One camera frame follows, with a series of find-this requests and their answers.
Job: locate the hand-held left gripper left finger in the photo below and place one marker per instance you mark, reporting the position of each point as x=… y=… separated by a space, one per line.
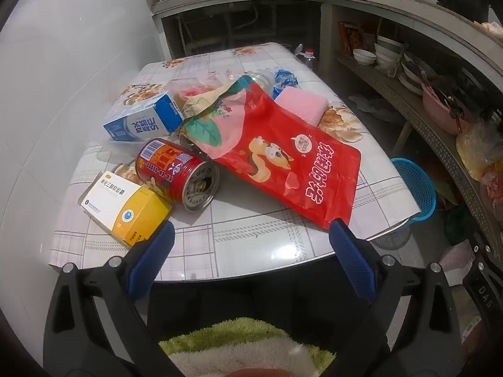
x=151 y=259

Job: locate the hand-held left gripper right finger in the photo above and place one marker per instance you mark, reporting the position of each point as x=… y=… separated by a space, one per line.
x=351 y=261

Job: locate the yellow white medicine box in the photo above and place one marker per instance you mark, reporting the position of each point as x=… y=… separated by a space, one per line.
x=118 y=200

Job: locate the red drink can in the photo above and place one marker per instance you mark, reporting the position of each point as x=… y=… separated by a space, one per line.
x=169 y=165

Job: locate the blue plastic basket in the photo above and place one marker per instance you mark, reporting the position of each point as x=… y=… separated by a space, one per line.
x=416 y=184

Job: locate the red snack bag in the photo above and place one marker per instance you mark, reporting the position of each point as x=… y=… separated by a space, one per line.
x=283 y=145

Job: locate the blue white milk carton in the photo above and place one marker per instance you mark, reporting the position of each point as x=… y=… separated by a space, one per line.
x=145 y=119

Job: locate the beige paper bag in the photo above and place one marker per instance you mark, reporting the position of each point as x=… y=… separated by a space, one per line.
x=200 y=102

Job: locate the pink sponge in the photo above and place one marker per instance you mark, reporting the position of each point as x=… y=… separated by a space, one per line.
x=300 y=104

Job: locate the clear plastic bottle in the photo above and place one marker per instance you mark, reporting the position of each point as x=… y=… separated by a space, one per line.
x=283 y=78

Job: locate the red plastic bag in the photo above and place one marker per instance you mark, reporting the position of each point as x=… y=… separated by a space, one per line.
x=493 y=192

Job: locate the green white towel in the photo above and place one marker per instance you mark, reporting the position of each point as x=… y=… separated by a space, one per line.
x=235 y=337

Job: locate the yellow plastic bag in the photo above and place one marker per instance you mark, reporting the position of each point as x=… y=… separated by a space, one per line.
x=475 y=149

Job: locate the pink plastic basin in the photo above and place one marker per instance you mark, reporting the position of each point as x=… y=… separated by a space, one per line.
x=440 y=114

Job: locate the stack of plates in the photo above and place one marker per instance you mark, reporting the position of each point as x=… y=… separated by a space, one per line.
x=412 y=76

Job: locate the white bowl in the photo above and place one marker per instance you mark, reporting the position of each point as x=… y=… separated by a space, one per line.
x=363 y=57

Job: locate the cooking oil bottle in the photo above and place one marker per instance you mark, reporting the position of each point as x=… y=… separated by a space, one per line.
x=309 y=61

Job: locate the stack of white bowls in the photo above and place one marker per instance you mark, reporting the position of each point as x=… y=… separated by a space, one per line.
x=387 y=55

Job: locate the red package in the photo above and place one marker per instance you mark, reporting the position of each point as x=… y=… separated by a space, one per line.
x=349 y=37

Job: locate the concrete kitchen counter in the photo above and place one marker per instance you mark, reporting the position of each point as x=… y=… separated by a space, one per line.
x=393 y=6

